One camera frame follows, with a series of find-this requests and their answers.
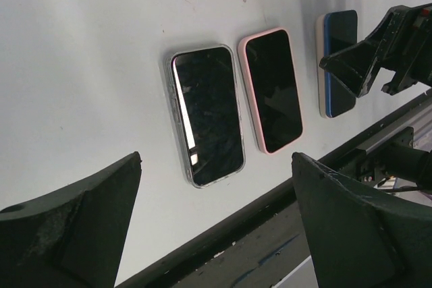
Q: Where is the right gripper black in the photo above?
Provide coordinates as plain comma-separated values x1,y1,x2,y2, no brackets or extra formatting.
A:
319,3,431,98

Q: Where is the black phone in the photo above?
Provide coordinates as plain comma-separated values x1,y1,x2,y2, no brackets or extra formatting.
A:
323,9,358,118
171,47,245,186

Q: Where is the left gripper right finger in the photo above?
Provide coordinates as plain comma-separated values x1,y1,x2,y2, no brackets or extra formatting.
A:
292,152,431,287

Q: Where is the pink phone case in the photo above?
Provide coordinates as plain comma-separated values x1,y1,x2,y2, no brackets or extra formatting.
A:
237,26,304,156

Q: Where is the clear transparent phone case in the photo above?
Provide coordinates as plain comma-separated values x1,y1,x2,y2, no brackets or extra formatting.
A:
163,43,246,190

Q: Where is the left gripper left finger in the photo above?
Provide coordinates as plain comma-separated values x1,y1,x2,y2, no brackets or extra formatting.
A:
1,152,142,287

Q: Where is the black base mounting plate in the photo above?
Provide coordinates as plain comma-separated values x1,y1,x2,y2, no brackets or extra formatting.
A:
116,88,432,288

